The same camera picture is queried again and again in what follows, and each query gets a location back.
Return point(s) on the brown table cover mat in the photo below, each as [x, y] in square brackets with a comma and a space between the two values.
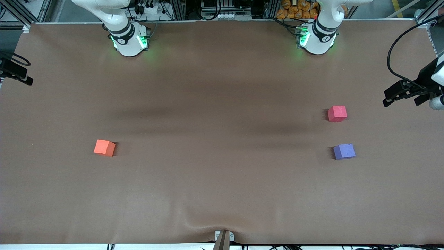
[222, 139]

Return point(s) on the red foam block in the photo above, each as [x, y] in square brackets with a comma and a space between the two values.
[337, 113]

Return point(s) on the metal table edge clamp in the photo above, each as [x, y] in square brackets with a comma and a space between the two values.
[224, 239]

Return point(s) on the white power strip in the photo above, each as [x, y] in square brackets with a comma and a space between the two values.
[150, 8]

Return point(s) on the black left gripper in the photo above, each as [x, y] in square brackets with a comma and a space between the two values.
[426, 78]

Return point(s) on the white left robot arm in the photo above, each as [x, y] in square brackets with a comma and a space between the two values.
[319, 41]

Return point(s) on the pile of orange objects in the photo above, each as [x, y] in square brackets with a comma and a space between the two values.
[297, 9]

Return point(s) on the purple foam block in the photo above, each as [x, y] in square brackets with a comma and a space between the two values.
[344, 151]

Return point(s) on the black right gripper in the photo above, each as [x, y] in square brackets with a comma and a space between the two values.
[10, 68]

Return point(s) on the aluminium frame post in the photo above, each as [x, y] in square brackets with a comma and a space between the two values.
[428, 15]
[24, 14]

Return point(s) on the orange foam block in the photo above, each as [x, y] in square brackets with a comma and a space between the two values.
[104, 147]

